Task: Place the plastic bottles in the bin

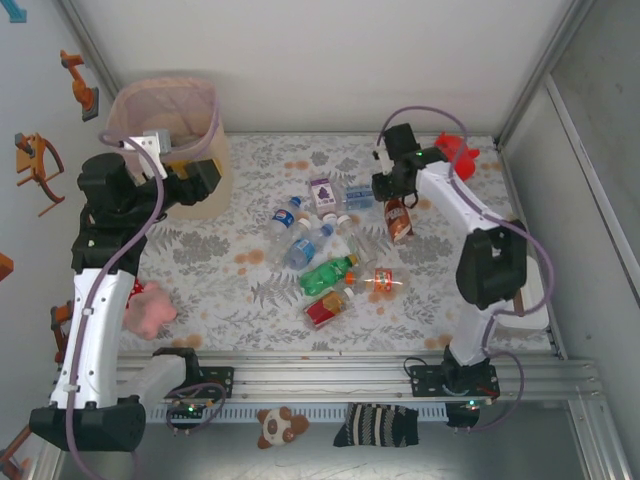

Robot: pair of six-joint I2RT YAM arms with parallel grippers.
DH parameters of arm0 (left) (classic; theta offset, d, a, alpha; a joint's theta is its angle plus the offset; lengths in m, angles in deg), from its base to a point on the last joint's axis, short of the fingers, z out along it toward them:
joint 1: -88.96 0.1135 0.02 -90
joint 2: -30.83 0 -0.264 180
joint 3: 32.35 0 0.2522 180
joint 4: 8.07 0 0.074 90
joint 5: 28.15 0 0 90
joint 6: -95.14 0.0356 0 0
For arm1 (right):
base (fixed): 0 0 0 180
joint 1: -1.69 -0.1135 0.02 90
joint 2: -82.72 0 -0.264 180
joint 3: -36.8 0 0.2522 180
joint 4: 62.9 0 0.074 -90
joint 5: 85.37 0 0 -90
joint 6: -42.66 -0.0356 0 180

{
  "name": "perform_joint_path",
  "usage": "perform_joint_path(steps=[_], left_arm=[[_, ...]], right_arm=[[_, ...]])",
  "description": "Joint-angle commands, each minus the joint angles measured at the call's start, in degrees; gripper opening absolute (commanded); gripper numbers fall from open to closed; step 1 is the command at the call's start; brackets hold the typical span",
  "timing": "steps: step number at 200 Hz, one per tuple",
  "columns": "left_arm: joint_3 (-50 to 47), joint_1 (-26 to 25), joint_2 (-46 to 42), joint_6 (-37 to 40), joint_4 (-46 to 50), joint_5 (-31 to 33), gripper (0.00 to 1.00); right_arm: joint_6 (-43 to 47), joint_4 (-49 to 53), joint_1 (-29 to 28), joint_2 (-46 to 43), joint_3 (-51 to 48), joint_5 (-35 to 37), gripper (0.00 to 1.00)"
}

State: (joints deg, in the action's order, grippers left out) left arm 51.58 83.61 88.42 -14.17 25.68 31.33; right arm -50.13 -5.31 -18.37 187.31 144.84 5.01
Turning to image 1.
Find clear bottle pale blue label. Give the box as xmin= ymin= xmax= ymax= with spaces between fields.
xmin=341 ymin=183 xmax=376 ymax=211

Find brown chocolate drink bottle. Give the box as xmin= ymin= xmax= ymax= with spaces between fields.
xmin=383 ymin=197 xmax=416 ymax=245

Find purple grape juice carton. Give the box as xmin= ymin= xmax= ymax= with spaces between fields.
xmin=308 ymin=174 xmax=337 ymax=210

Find clear bottle white cap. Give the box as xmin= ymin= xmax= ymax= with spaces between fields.
xmin=335 ymin=213 xmax=380 ymax=269
xmin=268 ymin=218 xmax=314 ymax=266

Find clear Pepsi bottle blue cap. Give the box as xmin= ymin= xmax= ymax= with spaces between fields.
xmin=263 ymin=195 xmax=304 ymax=236

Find clear bottle light blue cap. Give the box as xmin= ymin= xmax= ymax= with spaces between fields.
xmin=282 ymin=223 xmax=336 ymax=271

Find red plastic toy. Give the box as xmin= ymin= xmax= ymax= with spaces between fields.
xmin=433 ymin=131 xmax=482 ymax=182

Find pink plush toy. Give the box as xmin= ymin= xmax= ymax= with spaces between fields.
xmin=123 ymin=279 xmax=178 ymax=341

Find clear bottle orange cap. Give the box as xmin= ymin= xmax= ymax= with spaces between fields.
xmin=343 ymin=267 xmax=411 ymax=296

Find large green bottle yellow cap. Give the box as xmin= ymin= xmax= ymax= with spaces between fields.
xmin=297 ymin=253 xmax=361 ymax=297

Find floral patterned tablecloth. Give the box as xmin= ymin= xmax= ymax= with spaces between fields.
xmin=117 ymin=132 xmax=519 ymax=354

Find red label tea bottle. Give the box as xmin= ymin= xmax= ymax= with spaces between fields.
xmin=302 ymin=287 xmax=357 ymax=331

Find black white striped sock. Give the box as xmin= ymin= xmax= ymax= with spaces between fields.
xmin=332 ymin=402 xmax=420 ymax=449

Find brown teddy bear toy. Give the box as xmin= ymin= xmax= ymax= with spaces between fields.
xmin=255 ymin=405 xmax=311 ymax=450

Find orange curved frame wall sticker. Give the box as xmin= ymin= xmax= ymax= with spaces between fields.
xmin=13 ymin=132 xmax=66 ymax=218

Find aluminium frame post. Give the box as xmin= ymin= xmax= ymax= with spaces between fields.
xmin=497 ymin=0 xmax=599 ymax=149
xmin=58 ymin=0 xmax=121 ymax=94

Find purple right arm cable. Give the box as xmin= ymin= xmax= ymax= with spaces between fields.
xmin=377 ymin=105 xmax=556 ymax=434

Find blue wall sticker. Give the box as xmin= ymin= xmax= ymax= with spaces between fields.
xmin=0 ymin=0 xmax=29 ymax=24

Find aluminium frame rail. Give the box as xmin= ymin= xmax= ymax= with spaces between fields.
xmin=117 ymin=349 xmax=601 ymax=401

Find white slotted cable duct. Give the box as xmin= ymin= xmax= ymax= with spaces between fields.
xmin=149 ymin=403 xmax=449 ymax=424

